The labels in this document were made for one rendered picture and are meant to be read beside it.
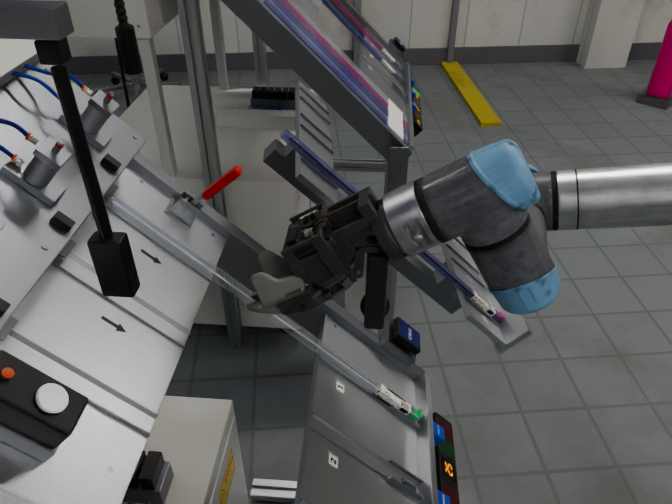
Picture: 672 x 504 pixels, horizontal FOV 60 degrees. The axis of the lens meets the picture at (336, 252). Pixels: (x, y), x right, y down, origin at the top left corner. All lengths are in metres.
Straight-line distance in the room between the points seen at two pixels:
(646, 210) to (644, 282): 1.77
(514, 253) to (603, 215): 0.16
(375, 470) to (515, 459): 1.05
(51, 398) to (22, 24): 0.27
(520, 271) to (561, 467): 1.21
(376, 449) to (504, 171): 0.39
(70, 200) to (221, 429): 0.54
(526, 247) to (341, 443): 0.32
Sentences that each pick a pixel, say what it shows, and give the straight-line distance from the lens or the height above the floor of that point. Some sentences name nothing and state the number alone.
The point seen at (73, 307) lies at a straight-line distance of 0.60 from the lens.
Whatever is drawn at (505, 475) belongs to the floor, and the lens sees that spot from 1.75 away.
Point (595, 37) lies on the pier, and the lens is 4.66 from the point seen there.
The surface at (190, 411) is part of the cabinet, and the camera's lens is 1.05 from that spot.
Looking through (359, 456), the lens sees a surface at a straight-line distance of 0.76.
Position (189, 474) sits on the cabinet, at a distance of 0.98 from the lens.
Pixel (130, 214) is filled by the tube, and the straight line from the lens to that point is 0.70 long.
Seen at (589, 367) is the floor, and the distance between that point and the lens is 2.09.
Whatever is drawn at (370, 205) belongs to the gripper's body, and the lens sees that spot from 0.62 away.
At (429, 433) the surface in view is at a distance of 0.86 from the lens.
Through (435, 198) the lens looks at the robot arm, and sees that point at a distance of 0.60.
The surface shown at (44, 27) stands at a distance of 0.33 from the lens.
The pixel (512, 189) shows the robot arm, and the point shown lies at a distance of 0.59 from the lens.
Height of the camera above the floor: 1.42
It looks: 37 degrees down
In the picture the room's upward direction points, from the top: straight up
